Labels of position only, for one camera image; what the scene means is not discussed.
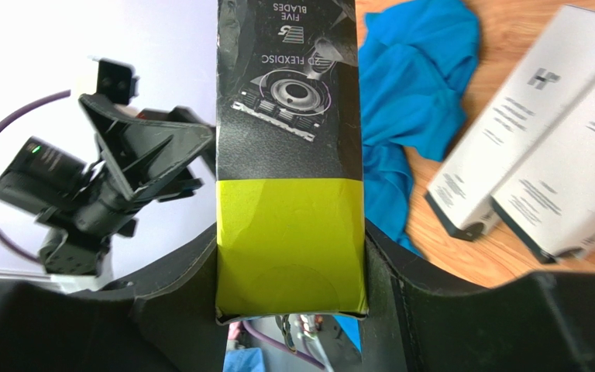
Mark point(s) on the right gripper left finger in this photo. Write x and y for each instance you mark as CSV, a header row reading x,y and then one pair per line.
x,y
159,318

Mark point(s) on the black green razor box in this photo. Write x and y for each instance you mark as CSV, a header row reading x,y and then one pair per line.
x,y
289,173

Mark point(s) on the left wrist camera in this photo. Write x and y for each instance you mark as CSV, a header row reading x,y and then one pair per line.
x,y
115,80

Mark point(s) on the white tall box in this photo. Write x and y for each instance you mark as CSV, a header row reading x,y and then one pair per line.
x,y
548,200
553,73

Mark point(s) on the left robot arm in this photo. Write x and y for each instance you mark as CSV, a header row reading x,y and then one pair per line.
x,y
52,185

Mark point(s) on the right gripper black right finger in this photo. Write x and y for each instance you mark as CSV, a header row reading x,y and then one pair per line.
x,y
422,318

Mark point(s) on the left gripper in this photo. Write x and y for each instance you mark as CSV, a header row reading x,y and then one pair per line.
x,y
146,160

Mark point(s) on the blue cloth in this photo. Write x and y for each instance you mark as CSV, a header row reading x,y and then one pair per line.
x,y
414,66

